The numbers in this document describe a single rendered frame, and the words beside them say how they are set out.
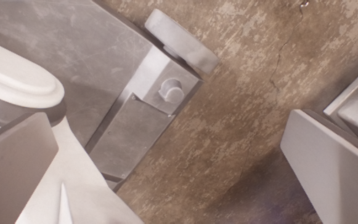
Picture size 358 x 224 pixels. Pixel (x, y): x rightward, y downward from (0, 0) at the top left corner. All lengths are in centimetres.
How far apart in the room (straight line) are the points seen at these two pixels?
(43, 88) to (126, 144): 26
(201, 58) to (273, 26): 37
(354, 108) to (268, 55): 48
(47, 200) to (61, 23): 31
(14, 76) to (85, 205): 19
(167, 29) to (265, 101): 55
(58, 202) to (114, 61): 29
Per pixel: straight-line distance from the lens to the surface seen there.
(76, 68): 47
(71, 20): 45
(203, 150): 87
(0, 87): 33
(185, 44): 43
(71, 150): 34
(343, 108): 112
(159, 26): 46
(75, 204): 25
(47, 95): 35
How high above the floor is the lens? 60
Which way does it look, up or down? 57 degrees down
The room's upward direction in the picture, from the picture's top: 155 degrees clockwise
